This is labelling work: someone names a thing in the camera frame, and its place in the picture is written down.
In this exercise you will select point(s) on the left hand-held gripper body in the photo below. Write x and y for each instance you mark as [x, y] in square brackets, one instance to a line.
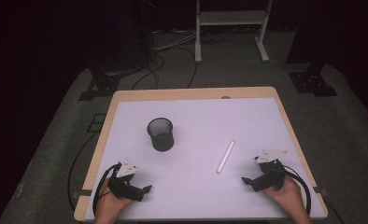
[123, 186]

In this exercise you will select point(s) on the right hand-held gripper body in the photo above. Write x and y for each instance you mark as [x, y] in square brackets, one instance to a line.
[271, 177]

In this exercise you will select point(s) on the white stick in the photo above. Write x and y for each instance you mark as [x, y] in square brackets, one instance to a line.
[225, 156]

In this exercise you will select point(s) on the black mesh pen holder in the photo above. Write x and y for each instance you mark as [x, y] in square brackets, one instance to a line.
[162, 140]

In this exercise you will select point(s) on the person's left hand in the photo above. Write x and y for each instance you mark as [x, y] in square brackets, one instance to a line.
[109, 207]

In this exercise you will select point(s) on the person's right hand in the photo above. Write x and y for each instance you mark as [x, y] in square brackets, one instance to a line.
[289, 197]

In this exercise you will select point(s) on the white table mat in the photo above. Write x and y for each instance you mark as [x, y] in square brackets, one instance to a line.
[197, 124]

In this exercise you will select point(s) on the wooden table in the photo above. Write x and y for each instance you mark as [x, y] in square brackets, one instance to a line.
[172, 93]

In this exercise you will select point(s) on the black stand base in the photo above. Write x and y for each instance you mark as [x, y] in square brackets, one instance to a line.
[313, 83]
[102, 85]

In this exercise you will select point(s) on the white metal stand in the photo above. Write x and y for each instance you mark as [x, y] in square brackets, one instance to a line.
[232, 17]

